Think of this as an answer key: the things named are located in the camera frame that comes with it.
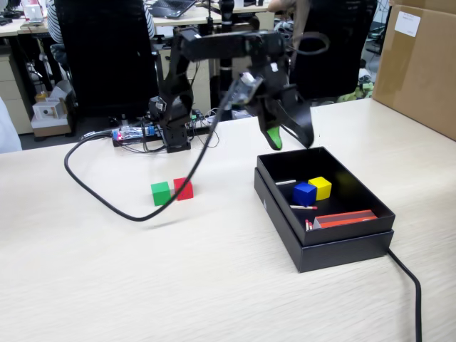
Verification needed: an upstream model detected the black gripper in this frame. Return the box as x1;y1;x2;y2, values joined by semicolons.
248;52;315;152

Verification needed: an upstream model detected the blue cube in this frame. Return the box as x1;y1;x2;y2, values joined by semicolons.
292;182;318;208

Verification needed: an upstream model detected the yellow cube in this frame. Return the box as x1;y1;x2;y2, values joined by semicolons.
308;176;333;202

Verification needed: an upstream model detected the red cube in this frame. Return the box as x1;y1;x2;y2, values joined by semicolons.
173;177;195;202

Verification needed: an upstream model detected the green cube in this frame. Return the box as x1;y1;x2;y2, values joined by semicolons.
150;181;172;207

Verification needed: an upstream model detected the black box tray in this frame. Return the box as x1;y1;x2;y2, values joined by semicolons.
256;145;397;247

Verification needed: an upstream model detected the black open box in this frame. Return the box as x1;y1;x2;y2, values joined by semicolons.
254;167;395;274

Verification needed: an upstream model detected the large cardboard box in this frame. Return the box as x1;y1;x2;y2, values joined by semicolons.
371;0;456;142

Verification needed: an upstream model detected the black mesh office chair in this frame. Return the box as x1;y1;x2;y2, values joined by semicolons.
53;0;160;118
277;0;378;108

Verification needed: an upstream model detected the green and white bundle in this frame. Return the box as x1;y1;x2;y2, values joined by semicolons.
337;66;375;105

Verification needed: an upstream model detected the beige drawer cabinet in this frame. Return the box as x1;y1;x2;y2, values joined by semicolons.
0;53;35;136
176;56;211;105

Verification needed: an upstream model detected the grey garment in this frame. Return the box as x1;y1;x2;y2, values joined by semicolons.
272;19;299;36

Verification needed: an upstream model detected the orange matchbox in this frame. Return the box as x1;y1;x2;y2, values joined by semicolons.
312;209;378;229

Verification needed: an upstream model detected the light wooden office desk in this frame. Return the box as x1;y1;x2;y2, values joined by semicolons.
0;16;54;38
152;1;277;28

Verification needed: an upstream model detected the controller circuit board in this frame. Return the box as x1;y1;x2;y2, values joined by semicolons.
111;124;158;144

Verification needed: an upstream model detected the black laptop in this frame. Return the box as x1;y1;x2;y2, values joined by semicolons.
147;0;197;19

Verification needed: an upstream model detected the white cardboard carton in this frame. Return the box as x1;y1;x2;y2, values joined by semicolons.
30;98;73;138

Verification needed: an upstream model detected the person in striped shirt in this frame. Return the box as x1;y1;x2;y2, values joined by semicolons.
45;0;157;46

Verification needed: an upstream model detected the white cloth object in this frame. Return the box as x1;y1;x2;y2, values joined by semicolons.
0;95;23;154

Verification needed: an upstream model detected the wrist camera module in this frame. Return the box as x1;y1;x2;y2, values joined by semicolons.
229;71;265;106

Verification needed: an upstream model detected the thick black camera cable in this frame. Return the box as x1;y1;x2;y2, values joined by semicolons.
63;80;247;222

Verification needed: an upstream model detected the thick black power cable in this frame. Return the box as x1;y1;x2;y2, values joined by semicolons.
281;126;423;342

